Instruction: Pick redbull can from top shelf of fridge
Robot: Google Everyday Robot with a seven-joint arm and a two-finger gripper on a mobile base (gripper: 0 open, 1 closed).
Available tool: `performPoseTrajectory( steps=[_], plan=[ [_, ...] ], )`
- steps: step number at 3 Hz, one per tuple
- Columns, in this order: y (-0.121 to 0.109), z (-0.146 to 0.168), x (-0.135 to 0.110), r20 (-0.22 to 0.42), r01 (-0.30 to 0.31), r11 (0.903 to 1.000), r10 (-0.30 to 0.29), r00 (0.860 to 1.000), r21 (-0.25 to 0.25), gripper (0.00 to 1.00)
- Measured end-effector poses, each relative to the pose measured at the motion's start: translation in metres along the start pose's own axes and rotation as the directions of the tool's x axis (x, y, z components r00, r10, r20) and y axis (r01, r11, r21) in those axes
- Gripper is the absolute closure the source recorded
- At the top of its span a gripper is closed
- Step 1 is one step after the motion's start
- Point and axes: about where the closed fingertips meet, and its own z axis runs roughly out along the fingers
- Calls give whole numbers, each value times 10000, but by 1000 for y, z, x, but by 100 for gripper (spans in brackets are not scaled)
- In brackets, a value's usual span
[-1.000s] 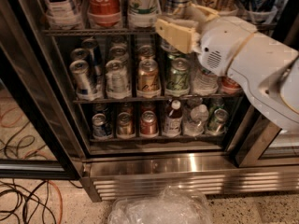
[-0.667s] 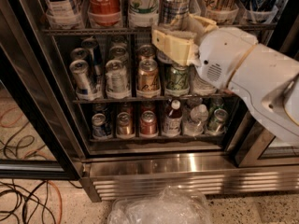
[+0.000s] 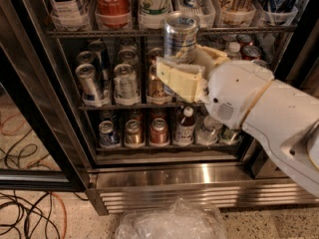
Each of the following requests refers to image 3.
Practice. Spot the blue silver can bottom shelf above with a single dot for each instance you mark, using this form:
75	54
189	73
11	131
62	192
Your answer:
108	134

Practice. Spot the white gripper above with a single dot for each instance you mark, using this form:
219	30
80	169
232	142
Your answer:
236	94

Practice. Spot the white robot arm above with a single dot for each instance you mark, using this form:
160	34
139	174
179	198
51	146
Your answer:
285	122

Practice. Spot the copper can bottom shelf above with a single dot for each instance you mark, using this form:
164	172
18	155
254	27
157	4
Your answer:
159	131

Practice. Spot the rear blue redbull can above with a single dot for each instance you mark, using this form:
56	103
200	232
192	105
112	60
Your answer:
99	48

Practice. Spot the silver blue redbull can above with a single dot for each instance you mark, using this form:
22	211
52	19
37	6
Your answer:
180	36

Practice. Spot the front silver redbull can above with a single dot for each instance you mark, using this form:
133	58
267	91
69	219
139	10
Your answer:
88	78

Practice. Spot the gold can bottom shelf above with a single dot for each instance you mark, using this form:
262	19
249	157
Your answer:
133	132

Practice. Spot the red coca-cola can top shelf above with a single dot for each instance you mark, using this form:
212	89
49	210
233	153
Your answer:
114	13

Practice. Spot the clear water bottle shelf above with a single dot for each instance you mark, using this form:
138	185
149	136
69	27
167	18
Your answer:
207	131
233	51

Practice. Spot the stainless steel display fridge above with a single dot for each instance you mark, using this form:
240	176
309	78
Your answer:
39	57

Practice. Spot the front red coke can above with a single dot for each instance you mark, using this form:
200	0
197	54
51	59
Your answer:
261	63

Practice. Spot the open glass fridge door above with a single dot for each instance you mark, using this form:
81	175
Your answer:
23	133

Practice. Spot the clear water bottle middle shelf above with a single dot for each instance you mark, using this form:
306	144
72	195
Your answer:
233	51

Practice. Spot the clear water bottle bottom shelf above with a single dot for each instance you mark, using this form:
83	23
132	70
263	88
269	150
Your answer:
207	131

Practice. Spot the green can bottom shelf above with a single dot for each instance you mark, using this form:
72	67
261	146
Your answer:
230	136

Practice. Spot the red juice bottle white cap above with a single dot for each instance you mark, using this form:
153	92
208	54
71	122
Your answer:
185	127

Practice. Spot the gold can shelf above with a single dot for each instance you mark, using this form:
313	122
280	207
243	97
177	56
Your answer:
156	86
133	132

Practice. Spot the clear plastic bag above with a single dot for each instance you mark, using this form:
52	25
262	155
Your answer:
181	220

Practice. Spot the gold can middle shelf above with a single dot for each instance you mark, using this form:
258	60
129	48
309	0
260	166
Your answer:
156	86

